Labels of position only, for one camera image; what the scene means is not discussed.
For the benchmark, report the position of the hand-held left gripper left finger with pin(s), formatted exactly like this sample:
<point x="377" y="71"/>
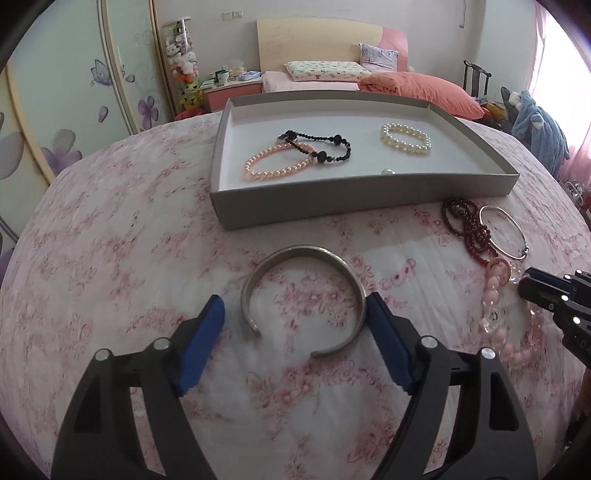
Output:
<point x="203" y="346"/>

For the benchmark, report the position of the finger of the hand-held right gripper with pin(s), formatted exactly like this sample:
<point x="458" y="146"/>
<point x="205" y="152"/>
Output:
<point x="538" y="288"/>
<point x="577" y="282"/>

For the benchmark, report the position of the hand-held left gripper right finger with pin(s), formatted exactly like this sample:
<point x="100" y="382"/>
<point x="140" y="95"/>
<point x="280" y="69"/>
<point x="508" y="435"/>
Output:
<point x="392" y="346"/>

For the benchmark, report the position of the wide silver cuff bangle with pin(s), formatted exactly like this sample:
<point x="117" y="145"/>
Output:
<point x="300" y="251"/>

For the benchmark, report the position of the grey cardboard tray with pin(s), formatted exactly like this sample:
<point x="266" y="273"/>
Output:
<point x="286" y="110"/>

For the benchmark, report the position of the thin silver bangle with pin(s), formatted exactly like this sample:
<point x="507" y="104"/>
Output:
<point x="490" y="207"/>

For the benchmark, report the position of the pink floral sheet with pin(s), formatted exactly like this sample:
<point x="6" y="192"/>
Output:
<point x="138" y="277"/>

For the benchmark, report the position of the blue plush robe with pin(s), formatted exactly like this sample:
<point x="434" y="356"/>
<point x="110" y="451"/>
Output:
<point x="540" y="129"/>

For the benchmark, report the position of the dark wooden chair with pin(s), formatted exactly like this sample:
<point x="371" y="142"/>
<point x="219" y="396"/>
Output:
<point x="475" y="76"/>

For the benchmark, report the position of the salmon folded quilt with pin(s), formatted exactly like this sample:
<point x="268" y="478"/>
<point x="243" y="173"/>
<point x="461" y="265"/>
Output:
<point x="415" y="90"/>

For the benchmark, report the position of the pink nightstand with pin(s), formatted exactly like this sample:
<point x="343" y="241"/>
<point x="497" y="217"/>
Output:
<point x="226" y="97"/>

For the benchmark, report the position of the yellow plush toy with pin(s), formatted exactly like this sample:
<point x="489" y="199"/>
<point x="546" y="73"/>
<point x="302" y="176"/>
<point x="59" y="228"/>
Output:
<point x="193" y="94"/>

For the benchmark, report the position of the pink curtain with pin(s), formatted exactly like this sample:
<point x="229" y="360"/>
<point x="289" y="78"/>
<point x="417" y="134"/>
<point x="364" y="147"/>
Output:
<point x="554" y="27"/>

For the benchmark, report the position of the white mug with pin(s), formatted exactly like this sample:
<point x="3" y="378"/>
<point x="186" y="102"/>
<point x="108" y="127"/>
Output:
<point x="223" y="78"/>

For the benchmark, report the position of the plain pink bed sheet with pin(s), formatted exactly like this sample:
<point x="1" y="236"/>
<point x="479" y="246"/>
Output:
<point x="277" y="83"/>

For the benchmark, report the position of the small purple pillow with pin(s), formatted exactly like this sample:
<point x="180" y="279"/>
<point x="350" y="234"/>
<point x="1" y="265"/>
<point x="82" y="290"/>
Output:
<point x="378" y="57"/>

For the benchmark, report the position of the white printed pillow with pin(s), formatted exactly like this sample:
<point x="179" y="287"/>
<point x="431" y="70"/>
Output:
<point x="323" y="71"/>

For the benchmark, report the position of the floral sliding door wardrobe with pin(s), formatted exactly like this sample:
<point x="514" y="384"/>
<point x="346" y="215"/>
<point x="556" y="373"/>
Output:
<point x="60" y="92"/>

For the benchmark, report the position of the clear tube of plush toys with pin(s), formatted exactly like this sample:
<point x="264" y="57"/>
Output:
<point x="180" y="46"/>

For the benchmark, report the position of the beige and pink headboard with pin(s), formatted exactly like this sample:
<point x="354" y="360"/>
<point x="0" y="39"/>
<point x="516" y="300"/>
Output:
<point x="314" y="41"/>

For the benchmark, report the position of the white wall switch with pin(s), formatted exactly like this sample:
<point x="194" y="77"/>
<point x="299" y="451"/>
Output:
<point x="232" y="14"/>

